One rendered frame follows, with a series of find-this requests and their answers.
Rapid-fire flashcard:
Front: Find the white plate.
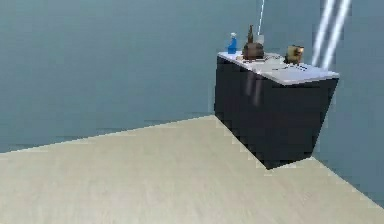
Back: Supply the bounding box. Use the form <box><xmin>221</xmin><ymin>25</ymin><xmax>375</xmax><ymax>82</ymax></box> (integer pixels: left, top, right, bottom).
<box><xmin>236</xmin><ymin>52</ymin><xmax>285</xmax><ymax>65</ymax></box>

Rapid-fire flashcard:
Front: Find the blue spray bottle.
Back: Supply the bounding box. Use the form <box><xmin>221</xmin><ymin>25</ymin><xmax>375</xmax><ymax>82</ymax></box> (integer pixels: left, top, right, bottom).
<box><xmin>227</xmin><ymin>32</ymin><xmax>238</xmax><ymax>55</ymax></box>

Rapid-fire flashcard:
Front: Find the black cabinet with white top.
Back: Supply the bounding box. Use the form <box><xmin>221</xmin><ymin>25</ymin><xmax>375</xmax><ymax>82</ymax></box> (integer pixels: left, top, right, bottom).
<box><xmin>213</xmin><ymin>51</ymin><xmax>341</xmax><ymax>170</ymax></box>

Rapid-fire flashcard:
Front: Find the black kitchen knife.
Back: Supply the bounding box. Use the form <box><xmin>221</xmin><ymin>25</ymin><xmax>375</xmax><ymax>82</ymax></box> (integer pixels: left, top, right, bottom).
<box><xmin>272</xmin><ymin>64</ymin><xmax>308</xmax><ymax>72</ymax></box>

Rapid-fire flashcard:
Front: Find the brown kettle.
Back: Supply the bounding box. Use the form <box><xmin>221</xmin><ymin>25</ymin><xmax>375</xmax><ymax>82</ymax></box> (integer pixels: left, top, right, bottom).
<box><xmin>242</xmin><ymin>42</ymin><xmax>265</xmax><ymax>61</ymax></box>

